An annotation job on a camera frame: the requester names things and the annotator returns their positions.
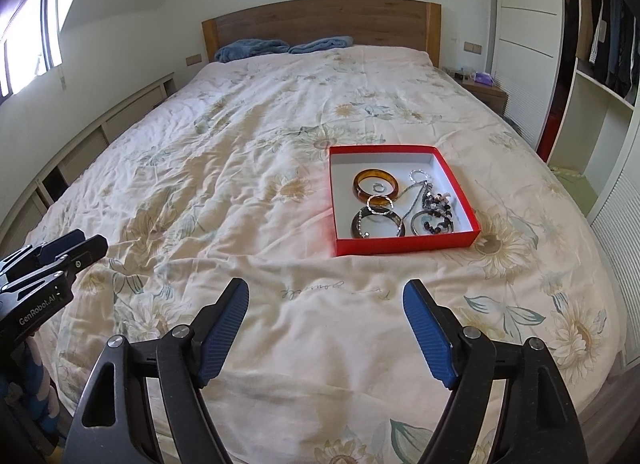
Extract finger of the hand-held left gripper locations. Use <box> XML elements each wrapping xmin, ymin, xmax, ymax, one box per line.
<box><xmin>0</xmin><ymin>235</ymin><xmax>109</xmax><ymax>293</ymax></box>
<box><xmin>0</xmin><ymin>229</ymin><xmax>87</xmax><ymax>276</ymax></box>

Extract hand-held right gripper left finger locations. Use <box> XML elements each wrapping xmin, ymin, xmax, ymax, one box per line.
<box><xmin>65</xmin><ymin>278</ymin><xmax>250</xmax><ymax>464</ymax></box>

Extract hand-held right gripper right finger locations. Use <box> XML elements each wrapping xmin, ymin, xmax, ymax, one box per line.
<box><xmin>402</xmin><ymin>279</ymin><xmax>591</xmax><ymax>464</ymax></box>

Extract red jewelry box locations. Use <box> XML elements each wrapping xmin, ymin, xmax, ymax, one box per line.
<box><xmin>328</xmin><ymin>144</ymin><xmax>483</xmax><ymax>259</ymax></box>

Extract plain silver bangle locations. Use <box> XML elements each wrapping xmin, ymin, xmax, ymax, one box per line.
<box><xmin>410</xmin><ymin>209</ymin><xmax>457</xmax><ymax>237</ymax></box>

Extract black white bead bracelet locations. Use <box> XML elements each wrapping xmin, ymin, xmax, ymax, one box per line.
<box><xmin>422</xmin><ymin>189</ymin><xmax>454</xmax><ymax>219</ymax></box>

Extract twisted silver bangle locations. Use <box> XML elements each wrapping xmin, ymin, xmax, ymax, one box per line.
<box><xmin>366</xmin><ymin>195</ymin><xmax>396</xmax><ymax>215</ymax></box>

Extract dark tortoiseshell bangle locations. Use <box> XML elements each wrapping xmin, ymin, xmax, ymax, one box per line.
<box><xmin>350</xmin><ymin>207</ymin><xmax>406</xmax><ymax>240</ymax></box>

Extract amber bangle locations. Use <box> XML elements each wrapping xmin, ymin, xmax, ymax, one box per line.
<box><xmin>352</xmin><ymin>169</ymin><xmax>401</xmax><ymax>204</ymax></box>

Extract floral cream duvet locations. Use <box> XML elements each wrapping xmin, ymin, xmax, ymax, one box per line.
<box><xmin>20</xmin><ymin>44</ymin><xmax>627</xmax><ymax>464</ymax></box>

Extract green floor mat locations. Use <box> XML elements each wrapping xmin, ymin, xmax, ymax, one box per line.
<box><xmin>549</xmin><ymin>165</ymin><xmax>599</xmax><ymax>218</ymax></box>

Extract window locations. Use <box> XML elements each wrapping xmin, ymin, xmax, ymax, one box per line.
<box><xmin>0</xmin><ymin>0</ymin><xmax>64</xmax><ymax>98</ymax></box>

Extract red panel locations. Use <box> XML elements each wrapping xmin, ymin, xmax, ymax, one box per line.
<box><xmin>536</xmin><ymin>112</ymin><xmax>561</xmax><ymax>161</ymax></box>

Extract wooden nightstand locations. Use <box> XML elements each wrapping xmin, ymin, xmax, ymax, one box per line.
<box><xmin>449</xmin><ymin>78</ymin><xmax>510</xmax><ymax>118</ymax></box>

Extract white open wardrobe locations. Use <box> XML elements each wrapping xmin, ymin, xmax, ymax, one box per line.
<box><xmin>545</xmin><ymin>0</ymin><xmax>640</xmax><ymax>367</ymax></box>

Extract blue pillow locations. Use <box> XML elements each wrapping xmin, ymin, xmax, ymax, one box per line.
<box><xmin>288</xmin><ymin>35</ymin><xmax>354</xmax><ymax>56</ymax></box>
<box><xmin>214</xmin><ymin>38</ymin><xmax>292</xmax><ymax>64</ymax></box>

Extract white sliding wardrobe door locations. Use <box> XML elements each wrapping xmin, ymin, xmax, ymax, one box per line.
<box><xmin>492</xmin><ymin>0</ymin><xmax>569</xmax><ymax>156</ymax></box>

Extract wooden headboard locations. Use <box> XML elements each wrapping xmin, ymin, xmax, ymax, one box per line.
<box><xmin>201</xmin><ymin>1</ymin><xmax>443</xmax><ymax>68</ymax></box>

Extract hanging dark clothes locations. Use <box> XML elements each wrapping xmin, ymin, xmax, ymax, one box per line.
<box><xmin>574</xmin><ymin>0</ymin><xmax>640</xmax><ymax>101</ymax></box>

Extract low white wall cabinet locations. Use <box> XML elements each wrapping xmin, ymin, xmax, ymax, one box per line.
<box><xmin>0</xmin><ymin>72</ymin><xmax>177</xmax><ymax>246</ymax></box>

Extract silver chain necklace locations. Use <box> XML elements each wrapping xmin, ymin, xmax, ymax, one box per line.
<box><xmin>399</xmin><ymin>169</ymin><xmax>437</xmax><ymax>226</ymax></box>

